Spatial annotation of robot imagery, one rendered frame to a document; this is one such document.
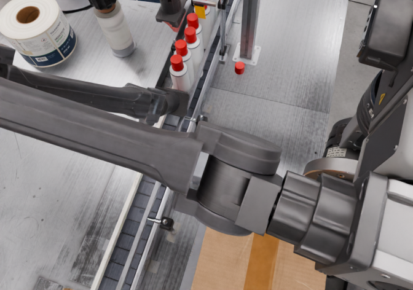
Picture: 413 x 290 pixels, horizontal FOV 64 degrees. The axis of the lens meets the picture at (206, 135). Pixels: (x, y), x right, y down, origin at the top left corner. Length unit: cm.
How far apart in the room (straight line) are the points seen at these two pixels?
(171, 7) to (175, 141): 66
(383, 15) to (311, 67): 78
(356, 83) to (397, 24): 185
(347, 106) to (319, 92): 103
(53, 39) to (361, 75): 181
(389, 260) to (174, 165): 21
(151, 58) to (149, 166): 86
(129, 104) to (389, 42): 47
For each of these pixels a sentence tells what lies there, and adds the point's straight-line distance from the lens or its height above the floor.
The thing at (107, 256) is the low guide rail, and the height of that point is 92.
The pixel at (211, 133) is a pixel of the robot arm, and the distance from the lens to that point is 35.
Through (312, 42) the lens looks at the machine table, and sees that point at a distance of 131.
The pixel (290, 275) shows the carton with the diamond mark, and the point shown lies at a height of 112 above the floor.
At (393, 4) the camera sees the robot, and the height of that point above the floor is 149.
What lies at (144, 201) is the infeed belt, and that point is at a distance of 97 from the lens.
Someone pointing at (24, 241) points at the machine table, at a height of 83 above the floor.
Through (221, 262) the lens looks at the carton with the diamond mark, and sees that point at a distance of 68.
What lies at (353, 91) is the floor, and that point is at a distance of 227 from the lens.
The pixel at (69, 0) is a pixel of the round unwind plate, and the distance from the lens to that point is 147.
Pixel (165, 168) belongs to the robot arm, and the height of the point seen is 147.
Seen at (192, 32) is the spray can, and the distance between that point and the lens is 97.
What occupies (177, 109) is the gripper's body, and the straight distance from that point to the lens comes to 93.
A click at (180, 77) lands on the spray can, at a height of 104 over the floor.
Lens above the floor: 180
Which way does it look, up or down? 65 degrees down
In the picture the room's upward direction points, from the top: 7 degrees counter-clockwise
